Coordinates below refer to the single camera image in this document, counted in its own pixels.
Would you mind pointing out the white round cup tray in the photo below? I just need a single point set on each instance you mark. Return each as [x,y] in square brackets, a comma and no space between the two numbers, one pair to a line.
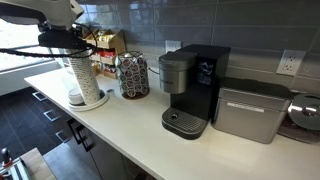
[85,106]

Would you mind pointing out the black single-serve coffee maker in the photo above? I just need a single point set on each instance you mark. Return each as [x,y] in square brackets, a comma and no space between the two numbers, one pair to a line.
[191,76]

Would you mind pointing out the grey metal countertop bin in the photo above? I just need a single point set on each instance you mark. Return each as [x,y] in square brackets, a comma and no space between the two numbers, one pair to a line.
[251,109]

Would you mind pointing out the stack of white cup lids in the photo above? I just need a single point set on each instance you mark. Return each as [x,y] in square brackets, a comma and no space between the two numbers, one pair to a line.
[75,97]

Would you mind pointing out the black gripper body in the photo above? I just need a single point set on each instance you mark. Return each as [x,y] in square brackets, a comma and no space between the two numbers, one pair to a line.
[56,38]

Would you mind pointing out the white wall power outlet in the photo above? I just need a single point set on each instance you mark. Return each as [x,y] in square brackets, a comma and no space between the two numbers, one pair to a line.
[290,62]

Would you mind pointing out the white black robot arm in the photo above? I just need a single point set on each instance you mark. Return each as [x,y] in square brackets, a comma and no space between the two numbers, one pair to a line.
[55,16]

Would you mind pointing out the wire coffee pod carousel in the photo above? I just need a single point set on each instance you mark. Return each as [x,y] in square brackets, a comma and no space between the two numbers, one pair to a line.
[131,70]

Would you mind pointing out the wooden condiment organizer rack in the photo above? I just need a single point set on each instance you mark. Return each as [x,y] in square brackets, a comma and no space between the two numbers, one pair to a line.
[109,44]

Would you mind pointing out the white wall outlet behind machine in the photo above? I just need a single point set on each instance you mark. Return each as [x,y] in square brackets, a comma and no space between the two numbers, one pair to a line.
[171,45]

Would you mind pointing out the right paper cup stack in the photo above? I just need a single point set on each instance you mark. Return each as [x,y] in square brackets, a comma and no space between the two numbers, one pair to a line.
[86,79]

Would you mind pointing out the dark lower cabinet with handles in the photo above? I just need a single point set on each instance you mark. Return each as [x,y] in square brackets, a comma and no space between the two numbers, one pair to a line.
[104,160]

